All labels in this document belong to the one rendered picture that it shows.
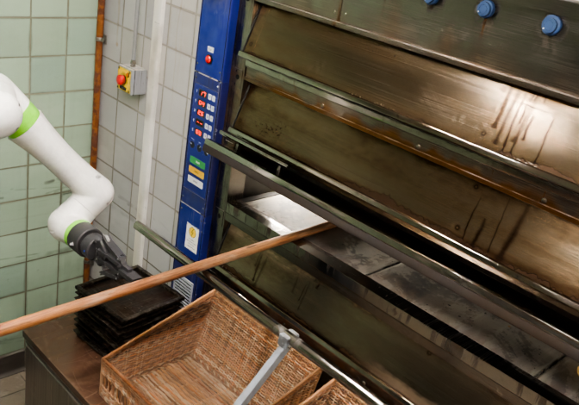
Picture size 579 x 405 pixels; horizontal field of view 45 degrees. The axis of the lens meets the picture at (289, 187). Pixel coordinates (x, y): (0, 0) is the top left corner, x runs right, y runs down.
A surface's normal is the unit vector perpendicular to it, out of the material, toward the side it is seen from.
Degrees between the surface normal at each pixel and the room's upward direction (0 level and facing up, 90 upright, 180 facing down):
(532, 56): 90
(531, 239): 70
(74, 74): 90
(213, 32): 90
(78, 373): 0
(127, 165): 90
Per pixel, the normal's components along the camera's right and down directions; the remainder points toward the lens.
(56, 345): 0.16, -0.91
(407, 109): -0.62, -0.16
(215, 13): -0.71, 0.16
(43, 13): 0.69, 0.37
